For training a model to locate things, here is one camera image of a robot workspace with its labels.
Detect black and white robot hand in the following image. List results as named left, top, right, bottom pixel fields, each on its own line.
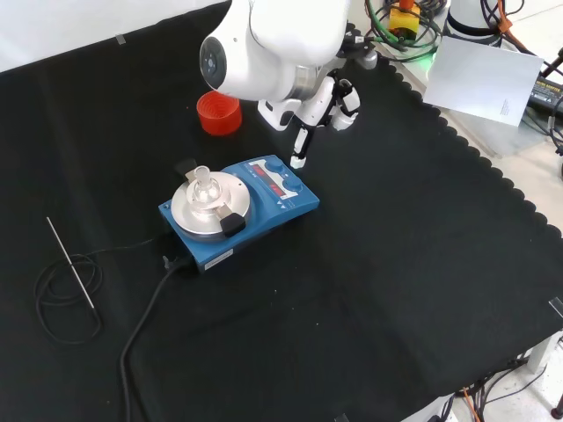
left=257, top=73, right=362, bottom=171

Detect heater with blue base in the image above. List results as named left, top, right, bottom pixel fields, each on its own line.
left=157, top=153, right=321, bottom=274

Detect yellow stop button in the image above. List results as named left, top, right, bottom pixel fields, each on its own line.
left=387, top=0, right=427, bottom=46

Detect clear round-bottom glass flask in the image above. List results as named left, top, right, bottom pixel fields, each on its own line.
left=187, top=165, right=223, bottom=208

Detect black bench cloth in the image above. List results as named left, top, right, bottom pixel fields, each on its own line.
left=0, top=0, right=563, bottom=422

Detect pale board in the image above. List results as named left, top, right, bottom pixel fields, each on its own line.
left=421, top=35, right=545, bottom=128

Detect black power adapter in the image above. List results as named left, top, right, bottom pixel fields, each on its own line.
left=525, top=75, right=563, bottom=116

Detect thin metal probe rod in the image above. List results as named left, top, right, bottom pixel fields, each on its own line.
left=46, top=216, right=96, bottom=309

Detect white bench leg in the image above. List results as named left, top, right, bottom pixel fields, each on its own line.
left=526, top=336, right=559, bottom=375

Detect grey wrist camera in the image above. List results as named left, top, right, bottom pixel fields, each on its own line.
left=337, top=25, right=379, bottom=71

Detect green cable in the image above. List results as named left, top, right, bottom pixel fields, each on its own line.
left=363, top=0, right=442, bottom=50

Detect red ribbed plastic ring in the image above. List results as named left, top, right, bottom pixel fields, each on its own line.
left=195, top=91, right=244, bottom=136

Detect silver heating bowl black handles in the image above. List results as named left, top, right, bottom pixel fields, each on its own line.
left=170, top=157, right=255, bottom=244

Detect orange cable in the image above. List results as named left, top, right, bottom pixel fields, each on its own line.
left=494, top=0, right=538, bottom=56

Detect thick black power cable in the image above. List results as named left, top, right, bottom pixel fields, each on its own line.
left=119, top=254, right=194, bottom=422

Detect floor cable bundle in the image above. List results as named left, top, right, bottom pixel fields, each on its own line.
left=439, top=358, right=563, bottom=422

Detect thin black probe cable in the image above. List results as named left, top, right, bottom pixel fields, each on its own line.
left=34, top=236, right=157, bottom=346

